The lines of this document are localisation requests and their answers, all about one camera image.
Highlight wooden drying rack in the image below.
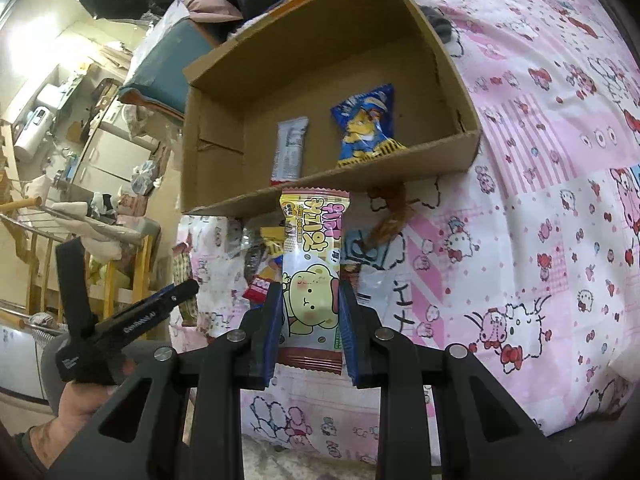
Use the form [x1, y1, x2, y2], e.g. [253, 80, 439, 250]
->
[0, 195, 161, 321]

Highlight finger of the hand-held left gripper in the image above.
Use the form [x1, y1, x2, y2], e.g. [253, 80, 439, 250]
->
[55, 238, 97, 334]
[96, 279, 202, 347]

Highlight blue and yellow snack bag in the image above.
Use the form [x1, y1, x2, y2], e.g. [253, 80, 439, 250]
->
[330, 82, 408, 168]

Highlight clear white label packet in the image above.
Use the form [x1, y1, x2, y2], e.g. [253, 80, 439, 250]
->
[345, 255, 401, 336]

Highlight person's left hand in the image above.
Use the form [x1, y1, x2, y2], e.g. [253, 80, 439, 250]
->
[47, 384, 129, 448]

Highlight silver snack bar packet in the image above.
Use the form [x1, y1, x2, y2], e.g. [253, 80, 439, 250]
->
[270, 116, 310, 186]

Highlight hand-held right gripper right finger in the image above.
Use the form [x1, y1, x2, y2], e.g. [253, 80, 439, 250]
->
[339, 280, 566, 480]

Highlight pink cartoon bear snack packet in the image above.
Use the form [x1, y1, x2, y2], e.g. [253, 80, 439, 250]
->
[277, 186, 351, 377]

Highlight white appliance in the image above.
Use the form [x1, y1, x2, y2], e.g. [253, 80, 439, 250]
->
[11, 82, 68, 163]

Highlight brown dried snack packet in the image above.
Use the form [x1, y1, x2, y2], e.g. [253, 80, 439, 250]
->
[367, 182, 426, 261]

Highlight yellow snack packet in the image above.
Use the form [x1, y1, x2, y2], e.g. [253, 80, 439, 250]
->
[260, 227, 286, 262]

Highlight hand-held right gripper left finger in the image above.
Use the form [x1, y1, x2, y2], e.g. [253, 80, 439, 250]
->
[47, 280, 286, 480]

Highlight dark clear snack packet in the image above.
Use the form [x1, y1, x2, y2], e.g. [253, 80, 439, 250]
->
[240, 230, 266, 286]

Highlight dark grey cloth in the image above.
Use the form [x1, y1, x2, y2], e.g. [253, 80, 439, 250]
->
[417, 4, 466, 57]

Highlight person's left forearm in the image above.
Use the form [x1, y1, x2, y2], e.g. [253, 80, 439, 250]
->
[12, 422, 76, 480]

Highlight white cabinet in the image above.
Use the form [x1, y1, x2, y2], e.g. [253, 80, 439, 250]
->
[75, 110, 166, 196]

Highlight cardboard box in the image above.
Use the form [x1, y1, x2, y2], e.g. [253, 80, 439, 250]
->
[180, 0, 483, 218]

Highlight pink printed blanket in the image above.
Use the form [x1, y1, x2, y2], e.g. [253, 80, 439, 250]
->
[172, 0, 640, 466]

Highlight pink cloth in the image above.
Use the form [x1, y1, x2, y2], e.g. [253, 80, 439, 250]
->
[181, 0, 243, 23]

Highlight checkered packet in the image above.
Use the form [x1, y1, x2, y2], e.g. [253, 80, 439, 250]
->
[172, 244, 198, 327]

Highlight white heater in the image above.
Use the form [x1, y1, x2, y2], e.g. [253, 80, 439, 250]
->
[0, 310, 68, 413]

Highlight teal cushion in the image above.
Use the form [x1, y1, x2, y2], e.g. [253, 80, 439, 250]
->
[119, 12, 217, 122]

